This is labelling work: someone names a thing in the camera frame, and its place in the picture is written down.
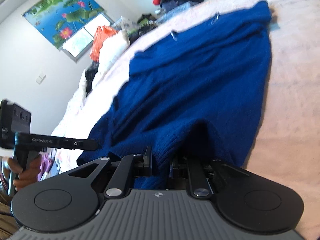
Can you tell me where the blue embroidered sweater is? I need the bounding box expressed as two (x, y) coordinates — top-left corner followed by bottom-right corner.
(76, 1), (271, 189)

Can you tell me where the person's left hand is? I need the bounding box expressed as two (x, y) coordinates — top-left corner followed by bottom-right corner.
(1, 155), (42, 191)

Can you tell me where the black patterned garment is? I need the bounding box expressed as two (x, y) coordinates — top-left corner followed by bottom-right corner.
(85, 61), (99, 95)

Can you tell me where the pink floral bed blanket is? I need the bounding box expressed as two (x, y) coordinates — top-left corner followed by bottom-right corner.
(49, 0), (320, 240)

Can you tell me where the lotus print roller blind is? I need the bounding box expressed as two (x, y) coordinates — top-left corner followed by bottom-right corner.
(23, 0), (104, 49)

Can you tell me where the orange plastic bag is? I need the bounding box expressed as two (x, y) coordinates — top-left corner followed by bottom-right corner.
(90, 25), (118, 62)

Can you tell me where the light blue towel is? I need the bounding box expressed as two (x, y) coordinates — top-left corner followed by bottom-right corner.
(155, 2), (198, 24)

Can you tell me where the white wall socket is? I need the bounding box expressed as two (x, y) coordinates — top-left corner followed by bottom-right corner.
(35, 73), (46, 85)

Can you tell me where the window with grey frame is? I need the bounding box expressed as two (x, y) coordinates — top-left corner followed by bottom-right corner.
(60, 13), (114, 62)

